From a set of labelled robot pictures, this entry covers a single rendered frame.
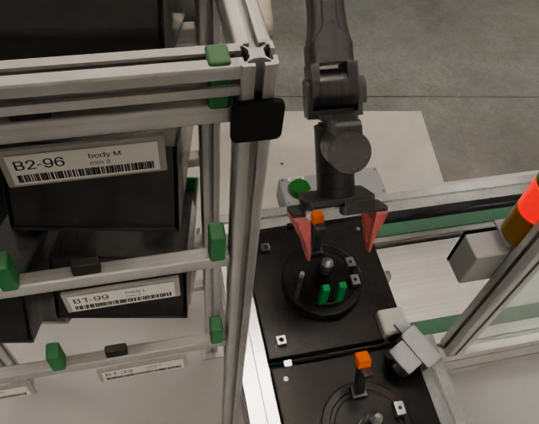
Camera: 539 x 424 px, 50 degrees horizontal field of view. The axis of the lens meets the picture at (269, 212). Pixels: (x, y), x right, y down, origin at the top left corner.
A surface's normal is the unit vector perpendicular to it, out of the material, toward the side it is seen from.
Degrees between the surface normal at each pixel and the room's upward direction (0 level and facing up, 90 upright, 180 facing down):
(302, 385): 0
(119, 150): 90
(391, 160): 0
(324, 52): 45
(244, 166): 90
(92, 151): 90
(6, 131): 90
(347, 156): 52
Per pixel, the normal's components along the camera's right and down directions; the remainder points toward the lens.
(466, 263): -0.97, 0.13
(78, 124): 0.21, 0.81
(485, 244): 0.07, -0.58
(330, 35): 0.10, 0.16
